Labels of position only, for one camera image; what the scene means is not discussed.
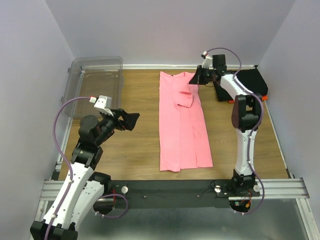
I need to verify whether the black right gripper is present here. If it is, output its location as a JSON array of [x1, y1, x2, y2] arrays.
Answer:
[[187, 65, 215, 86]]

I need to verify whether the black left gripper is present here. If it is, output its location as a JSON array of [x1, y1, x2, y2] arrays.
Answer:
[[95, 108, 140, 146]]

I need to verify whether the clear plastic bin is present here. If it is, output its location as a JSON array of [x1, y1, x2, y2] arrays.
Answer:
[[62, 56, 124, 109]]

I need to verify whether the pink t shirt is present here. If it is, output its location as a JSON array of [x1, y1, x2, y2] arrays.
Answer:
[[159, 72, 213, 173]]

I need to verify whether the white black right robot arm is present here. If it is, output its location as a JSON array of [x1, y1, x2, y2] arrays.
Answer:
[[189, 51, 264, 196]]

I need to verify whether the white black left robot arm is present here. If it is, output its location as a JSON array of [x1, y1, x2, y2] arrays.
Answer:
[[30, 108, 140, 240]]

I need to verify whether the folded black t shirt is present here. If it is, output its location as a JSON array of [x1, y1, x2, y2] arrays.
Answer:
[[213, 68, 268, 102]]

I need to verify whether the folded orange t shirt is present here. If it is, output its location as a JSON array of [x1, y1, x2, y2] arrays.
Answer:
[[227, 95, 268, 104]]

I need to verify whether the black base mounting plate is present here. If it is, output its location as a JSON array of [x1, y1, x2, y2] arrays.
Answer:
[[82, 178, 271, 216]]

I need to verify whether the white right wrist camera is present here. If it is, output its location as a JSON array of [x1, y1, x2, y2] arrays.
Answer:
[[201, 51, 213, 69]]

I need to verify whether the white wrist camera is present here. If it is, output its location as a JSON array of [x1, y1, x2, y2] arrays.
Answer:
[[89, 95, 113, 116], [201, 51, 213, 69]]

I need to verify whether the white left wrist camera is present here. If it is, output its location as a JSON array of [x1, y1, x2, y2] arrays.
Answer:
[[89, 95, 113, 116]]

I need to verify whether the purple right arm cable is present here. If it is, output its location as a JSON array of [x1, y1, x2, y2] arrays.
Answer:
[[203, 47, 266, 216]]

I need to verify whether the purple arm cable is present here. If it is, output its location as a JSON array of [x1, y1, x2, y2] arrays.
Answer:
[[43, 96, 130, 240], [203, 47, 266, 216]]

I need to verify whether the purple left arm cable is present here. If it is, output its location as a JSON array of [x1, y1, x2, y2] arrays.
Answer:
[[43, 96, 130, 240]]

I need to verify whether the aluminium frame rail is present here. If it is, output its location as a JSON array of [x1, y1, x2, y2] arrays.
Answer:
[[30, 65, 309, 240]]

